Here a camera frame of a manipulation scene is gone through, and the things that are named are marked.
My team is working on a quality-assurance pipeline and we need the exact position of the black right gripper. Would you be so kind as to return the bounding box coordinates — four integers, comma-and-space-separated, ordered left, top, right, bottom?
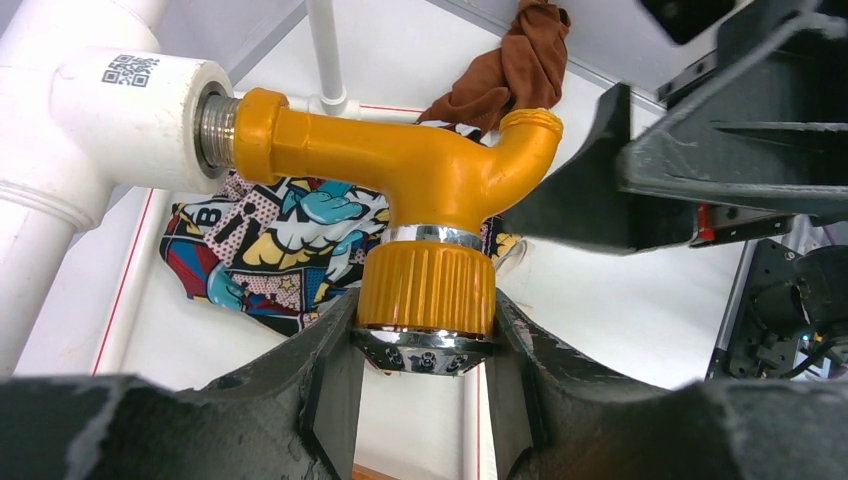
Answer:
501, 1, 847, 255

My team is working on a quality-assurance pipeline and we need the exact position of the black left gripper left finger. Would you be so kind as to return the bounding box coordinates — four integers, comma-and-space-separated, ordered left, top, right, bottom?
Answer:
1, 290, 364, 479

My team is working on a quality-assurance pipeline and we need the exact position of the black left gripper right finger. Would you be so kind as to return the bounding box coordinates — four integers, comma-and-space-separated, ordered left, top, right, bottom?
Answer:
486, 293, 847, 479

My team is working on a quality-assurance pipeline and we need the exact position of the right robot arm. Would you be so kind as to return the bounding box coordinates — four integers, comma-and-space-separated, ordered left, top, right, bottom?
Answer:
503, 1, 847, 379

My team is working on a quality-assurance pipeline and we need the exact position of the wooden compartment tray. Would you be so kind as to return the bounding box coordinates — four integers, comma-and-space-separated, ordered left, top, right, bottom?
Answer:
351, 464, 397, 480

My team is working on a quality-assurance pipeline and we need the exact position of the brown cloth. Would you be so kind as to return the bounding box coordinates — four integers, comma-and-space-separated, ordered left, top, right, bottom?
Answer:
417, 1, 571, 139

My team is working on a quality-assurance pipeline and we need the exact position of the comic print cloth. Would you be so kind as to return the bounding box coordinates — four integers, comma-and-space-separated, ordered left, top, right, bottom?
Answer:
158, 119, 531, 339

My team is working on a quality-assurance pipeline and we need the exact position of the white pvc pipe frame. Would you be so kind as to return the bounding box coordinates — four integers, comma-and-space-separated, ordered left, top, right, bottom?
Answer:
0, 0, 492, 480

